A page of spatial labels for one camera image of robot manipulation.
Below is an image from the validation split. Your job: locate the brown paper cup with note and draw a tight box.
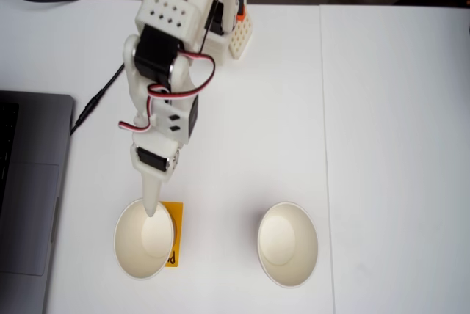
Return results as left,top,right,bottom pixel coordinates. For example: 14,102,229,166
113,198,175,281

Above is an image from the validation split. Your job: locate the yellow handwritten sticky note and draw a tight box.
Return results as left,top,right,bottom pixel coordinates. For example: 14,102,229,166
158,200,184,268

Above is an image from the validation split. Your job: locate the grey laptop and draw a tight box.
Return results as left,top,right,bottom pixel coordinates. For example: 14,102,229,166
0,90,76,314

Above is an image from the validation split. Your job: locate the white orange table clamp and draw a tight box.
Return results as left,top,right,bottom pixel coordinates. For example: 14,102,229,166
228,0,255,59

